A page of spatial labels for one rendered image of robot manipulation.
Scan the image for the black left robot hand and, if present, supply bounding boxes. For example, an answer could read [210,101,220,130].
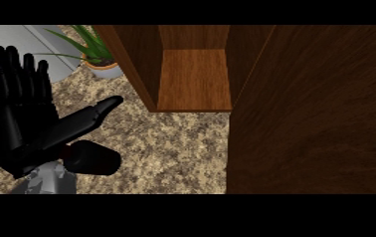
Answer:
[0,45,126,180]

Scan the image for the dark wine bottle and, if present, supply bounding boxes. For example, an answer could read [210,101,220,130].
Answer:
[61,139,124,176]

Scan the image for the open wooden cabinet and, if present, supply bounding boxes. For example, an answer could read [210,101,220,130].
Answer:
[92,25,276,114]

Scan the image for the brown wooden cabinet door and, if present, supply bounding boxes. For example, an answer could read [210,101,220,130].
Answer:
[225,25,376,195]

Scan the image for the pale grey appliance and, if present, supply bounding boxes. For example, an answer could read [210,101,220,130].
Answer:
[0,25,85,83]

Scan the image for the green potted plant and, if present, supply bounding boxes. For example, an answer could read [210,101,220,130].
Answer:
[34,25,126,80]

